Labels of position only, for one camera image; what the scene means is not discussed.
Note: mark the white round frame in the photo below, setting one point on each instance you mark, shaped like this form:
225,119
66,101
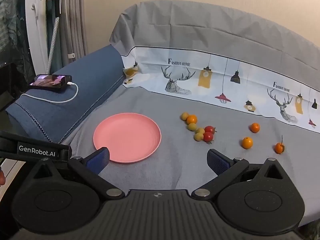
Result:
37,35

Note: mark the teal patterned cloth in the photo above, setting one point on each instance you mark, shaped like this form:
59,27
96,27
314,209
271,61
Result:
12,17

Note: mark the blue cushion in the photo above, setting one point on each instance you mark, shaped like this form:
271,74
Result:
95,75

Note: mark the red cherry tomato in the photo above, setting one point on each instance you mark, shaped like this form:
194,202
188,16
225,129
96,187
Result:
208,137
209,129

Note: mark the grey curtain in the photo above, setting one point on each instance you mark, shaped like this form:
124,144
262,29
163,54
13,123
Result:
75,25

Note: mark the pink round plate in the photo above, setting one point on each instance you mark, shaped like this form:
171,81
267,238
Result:
127,137

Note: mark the person's left hand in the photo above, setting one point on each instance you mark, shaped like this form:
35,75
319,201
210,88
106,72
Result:
1,177

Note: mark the black smartphone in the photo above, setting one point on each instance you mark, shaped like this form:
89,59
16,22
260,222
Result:
50,81

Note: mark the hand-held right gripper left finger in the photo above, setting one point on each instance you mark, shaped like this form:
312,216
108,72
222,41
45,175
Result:
100,158

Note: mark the grey printed bedsheet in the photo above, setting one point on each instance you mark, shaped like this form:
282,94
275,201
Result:
162,102

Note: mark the yellow-green jujube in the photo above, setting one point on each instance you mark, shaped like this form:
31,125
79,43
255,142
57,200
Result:
198,137
200,130
184,116
192,127

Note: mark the small orange with stem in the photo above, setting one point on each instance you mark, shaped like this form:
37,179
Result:
279,148

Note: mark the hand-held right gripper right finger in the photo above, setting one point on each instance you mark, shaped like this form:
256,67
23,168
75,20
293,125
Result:
217,160

